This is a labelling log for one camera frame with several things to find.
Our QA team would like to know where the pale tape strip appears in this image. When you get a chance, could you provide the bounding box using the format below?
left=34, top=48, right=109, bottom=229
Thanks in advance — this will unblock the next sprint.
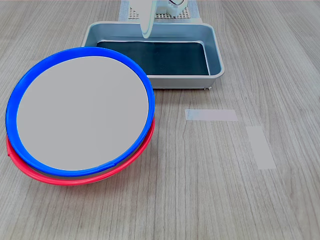
left=245, top=125, right=278, bottom=171
left=184, top=109, right=239, bottom=122

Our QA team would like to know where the white plate with red rim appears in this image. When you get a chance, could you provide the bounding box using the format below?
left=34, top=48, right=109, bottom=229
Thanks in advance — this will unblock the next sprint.
left=6, top=116, right=156, bottom=187

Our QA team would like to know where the white plate with blue rim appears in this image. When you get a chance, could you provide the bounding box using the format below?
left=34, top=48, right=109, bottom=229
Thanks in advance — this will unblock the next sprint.
left=5, top=46, right=156, bottom=178

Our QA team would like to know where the pale perforated base plate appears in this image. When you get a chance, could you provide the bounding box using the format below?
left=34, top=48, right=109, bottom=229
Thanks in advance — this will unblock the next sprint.
left=128, top=6, right=194, bottom=21

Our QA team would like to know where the steel tray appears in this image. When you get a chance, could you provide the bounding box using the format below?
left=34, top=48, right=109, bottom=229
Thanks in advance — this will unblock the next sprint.
left=81, top=21, right=225, bottom=91

